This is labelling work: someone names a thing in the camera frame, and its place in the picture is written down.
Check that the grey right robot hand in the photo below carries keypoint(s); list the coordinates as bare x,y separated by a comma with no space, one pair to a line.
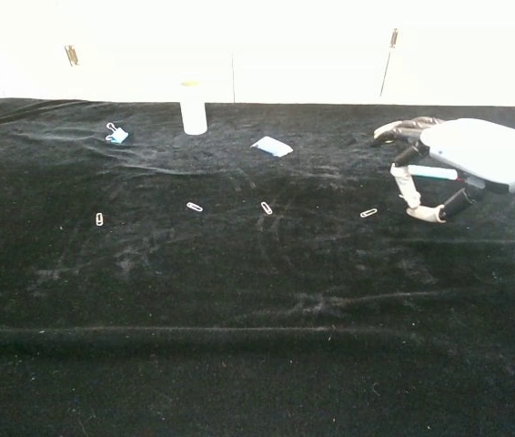
480,150

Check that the small metal paper clip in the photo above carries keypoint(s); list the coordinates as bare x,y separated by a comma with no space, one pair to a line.
368,212
266,208
194,207
98,219

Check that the blue binder clip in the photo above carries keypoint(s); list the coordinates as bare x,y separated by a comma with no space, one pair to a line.
121,135

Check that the white marker with red cap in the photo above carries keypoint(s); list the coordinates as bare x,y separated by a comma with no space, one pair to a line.
435,173

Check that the metal screen hinge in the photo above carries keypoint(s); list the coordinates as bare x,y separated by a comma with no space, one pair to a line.
394,38
71,55

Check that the woven folding screen panel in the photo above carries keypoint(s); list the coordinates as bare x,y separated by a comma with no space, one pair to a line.
312,50
148,41
21,45

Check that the white blue wrapped eraser packet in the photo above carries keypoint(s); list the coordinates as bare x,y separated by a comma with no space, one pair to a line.
272,146

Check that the black velvet table cloth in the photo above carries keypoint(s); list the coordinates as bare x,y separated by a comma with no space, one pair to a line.
257,296

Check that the white cardboard tube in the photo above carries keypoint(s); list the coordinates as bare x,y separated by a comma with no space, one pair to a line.
193,114

